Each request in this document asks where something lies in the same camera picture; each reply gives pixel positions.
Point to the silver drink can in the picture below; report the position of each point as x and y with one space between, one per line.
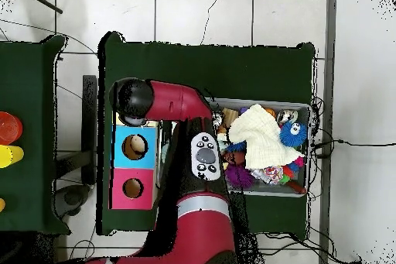
219 119

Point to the blue spiky ball with eyes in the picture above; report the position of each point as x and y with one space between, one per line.
290 137

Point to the wooden box with three holes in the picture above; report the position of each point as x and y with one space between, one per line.
145 196

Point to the purple spiky toy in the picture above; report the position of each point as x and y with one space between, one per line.
239 177

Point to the plain wooden block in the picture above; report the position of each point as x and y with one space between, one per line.
230 115

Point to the small yellow object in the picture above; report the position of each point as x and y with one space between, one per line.
2 205

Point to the dark tripod leg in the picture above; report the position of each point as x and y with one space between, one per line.
46 2

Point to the neighbouring green covered table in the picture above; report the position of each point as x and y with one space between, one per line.
27 75

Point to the cream waffle cloth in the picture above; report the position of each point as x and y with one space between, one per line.
263 140

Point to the grey round base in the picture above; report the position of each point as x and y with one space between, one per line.
72 197

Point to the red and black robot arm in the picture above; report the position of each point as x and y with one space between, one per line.
176 103

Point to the labelled tin can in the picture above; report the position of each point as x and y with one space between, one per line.
286 116

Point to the shallow clear mesh bin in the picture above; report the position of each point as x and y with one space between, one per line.
266 189

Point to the red plastic cup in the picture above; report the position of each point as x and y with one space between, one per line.
9 127

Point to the black upright stand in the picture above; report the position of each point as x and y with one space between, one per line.
89 121

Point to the dark green table cloth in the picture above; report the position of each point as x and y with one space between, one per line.
216 69

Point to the small orange basketball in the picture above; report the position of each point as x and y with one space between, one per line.
270 112

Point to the yellow plastic cup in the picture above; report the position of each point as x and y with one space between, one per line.
10 155

